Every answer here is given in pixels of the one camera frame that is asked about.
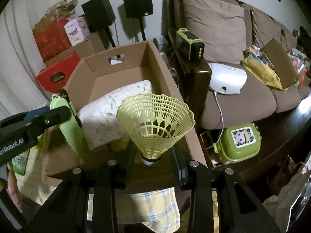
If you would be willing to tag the green plastic canister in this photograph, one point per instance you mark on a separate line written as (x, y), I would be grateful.
(20, 165)

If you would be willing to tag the orange and white bag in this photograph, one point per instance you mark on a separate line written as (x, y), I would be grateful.
(300, 63)

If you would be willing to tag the yellow bag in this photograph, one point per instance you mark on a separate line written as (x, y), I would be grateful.
(262, 74)

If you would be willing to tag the green lunch box with sticker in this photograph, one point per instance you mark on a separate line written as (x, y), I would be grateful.
(233, 150)

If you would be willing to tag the red box with oval label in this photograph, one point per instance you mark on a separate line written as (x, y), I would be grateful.
(68, 63)

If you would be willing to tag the yellow plastic shuttlecock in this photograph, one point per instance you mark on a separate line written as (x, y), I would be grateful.
(151, 162)

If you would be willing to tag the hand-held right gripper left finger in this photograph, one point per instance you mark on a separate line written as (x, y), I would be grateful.
(124, 172)

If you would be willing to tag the white leaf-patterned cloth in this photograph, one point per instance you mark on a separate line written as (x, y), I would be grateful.
(102, 116)

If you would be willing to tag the yellow checked tablecloth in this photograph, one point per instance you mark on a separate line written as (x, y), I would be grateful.
(155, 206)

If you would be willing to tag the white rounded appliance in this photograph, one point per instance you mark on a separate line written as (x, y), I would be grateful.
(226, 77)

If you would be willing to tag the white and pink box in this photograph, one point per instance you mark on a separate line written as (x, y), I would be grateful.
(76, 30)

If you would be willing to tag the black speaker on stand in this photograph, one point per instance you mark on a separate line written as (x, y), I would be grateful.
(97, 12)
(137, 2)

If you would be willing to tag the beige paper bag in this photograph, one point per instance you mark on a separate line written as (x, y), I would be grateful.
(289, 194)

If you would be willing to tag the white curtain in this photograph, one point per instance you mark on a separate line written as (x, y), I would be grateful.
(14, 65)

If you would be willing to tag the green and black portable radio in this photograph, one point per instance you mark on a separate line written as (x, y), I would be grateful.
(188, 45)

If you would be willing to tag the small brown cardboard box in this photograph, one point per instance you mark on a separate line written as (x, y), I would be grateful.
(279, 58)

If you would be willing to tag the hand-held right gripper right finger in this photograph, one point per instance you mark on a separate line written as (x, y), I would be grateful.
(181, 172)

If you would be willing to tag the person's left hand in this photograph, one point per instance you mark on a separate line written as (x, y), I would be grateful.
(13, 187)

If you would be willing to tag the plain brown carton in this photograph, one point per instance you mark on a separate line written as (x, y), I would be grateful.
(93, 43)

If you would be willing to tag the gold patterned gift bag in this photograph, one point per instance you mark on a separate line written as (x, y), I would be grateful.
(58, 11)

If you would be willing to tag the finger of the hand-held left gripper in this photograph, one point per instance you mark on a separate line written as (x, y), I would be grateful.
(53, 117)
(73, 112)

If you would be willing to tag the brown sofa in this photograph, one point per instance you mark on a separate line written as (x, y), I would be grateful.
(243, 102)

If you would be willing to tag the colourful snack packets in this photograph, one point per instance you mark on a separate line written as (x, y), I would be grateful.
(257, 54)

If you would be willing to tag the brown sofa cushion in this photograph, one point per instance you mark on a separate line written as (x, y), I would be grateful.
(264, 26)
(213, 26)

